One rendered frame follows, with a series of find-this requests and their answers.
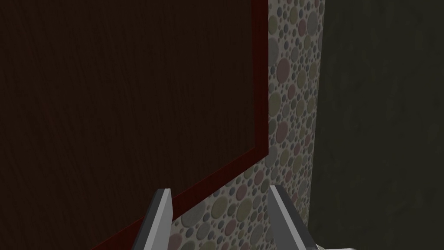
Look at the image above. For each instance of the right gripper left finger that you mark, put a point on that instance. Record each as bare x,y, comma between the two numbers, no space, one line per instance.
158,225

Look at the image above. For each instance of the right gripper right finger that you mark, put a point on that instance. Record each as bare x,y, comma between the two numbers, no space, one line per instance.
288,225

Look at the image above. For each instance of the dark brown door leaf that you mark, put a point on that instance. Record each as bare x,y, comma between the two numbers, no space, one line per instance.
121,104

